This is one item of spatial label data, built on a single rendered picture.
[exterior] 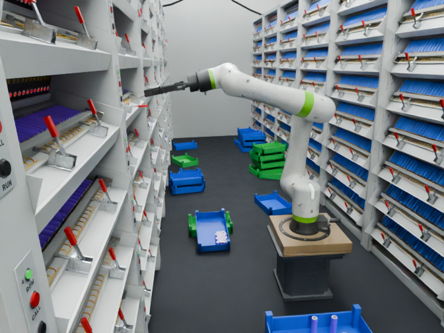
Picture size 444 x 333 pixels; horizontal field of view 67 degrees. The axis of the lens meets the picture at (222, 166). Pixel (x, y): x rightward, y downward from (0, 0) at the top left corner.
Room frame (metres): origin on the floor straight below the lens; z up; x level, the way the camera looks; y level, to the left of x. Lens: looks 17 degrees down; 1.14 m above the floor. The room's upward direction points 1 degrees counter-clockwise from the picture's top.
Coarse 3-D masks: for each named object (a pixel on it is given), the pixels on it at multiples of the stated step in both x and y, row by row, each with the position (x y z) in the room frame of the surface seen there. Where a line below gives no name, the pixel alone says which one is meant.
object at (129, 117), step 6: (126, 90) 1.64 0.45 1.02; (132, 90) 1.66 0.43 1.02; (138, 90) 1.66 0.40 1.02; (138, 96) 1.66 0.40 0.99; (144, 96) 1.66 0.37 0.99; (132, 102) 1.49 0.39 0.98; (126, 108) 1.07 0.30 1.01; (132, 108) 1.34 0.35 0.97; (138, 108) 1.43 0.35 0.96; (126, 114) 1.07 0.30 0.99; (132, 114) 1.24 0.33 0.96; (126, 120) 1.09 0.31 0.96; (132, 120) 1.30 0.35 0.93; (126, 126) 1.14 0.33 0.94
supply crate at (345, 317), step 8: (336, 312) 0.87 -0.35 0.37; (344, 312) 0.87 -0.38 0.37; (352, 312) 0.87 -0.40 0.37; (360, 312) 0.86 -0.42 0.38; (272, 320) 0.84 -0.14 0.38; (280, 320) 0.85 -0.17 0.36; (288, 320) 0.85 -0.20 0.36; (296, 320) 0.86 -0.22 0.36; (304, 320) 0.86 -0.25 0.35; (320, 320) 0.86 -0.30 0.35; (328, 320) 0.86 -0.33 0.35; (344, 320) 0.87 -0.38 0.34; (352, 320) 0.86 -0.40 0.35; (360, 320) 0.85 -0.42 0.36; (272, 328) 0.85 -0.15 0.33; (280, 328) 0.85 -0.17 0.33; (288, 328) 0.85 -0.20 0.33; (296, 328) 0.86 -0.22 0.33; (304, 328) 0.86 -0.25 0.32; (320, 328) 0.86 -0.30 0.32; (328, 328) 0.86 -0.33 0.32; (336, 328) 0.85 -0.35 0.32; (344, 328) 0.85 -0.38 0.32; (352, 328) 0.85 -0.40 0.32; (360, 328) 0.84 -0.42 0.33; (368, 328) 0.80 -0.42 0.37
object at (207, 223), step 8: (200, 216) 2.12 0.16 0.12; (208, 216) 2.13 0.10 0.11; (216, 216) 2.14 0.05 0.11; (224, 216) 2.09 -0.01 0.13; (200, 224) 2.07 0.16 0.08; (208, 224) 2.07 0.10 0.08; (216, 224) 2.07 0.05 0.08; (224, 224) 2.07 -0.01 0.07; (200, 232) 2.00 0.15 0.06; (208, 232) 2.00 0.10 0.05; (216, 232) 2.00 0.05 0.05; (200, 240) 1.93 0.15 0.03; (208, 240) 1.93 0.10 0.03; (200, 248) 1.84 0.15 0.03; (208, 248) 1.85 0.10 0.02; (216, 248) 1.85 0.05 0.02; (224, 248) 1.86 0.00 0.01
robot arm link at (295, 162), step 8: (296, 120) 1.64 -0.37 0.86; (304, 120) 1.62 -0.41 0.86; (296, 128) 1.63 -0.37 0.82; (304, 128) 1.62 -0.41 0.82; (296, 136) 1.63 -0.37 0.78; (304, 136) 1.62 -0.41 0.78; (296, 144) 1.63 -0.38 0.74; (304, 144) 1.62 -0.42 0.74; (288, 152) 1.66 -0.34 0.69; (296, 152) 1.62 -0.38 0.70; (304, 152) 1.63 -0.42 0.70; (288, 160) 1.64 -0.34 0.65; (296, 160) 1.62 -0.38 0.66; (304, 160) 1.63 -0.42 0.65; (288, 168) 1.63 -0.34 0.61; (296, 168) 1.61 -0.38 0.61; (304, 168) 1.63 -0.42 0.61; (288, 176) 1.62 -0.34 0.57; (280, 184) 1.66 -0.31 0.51
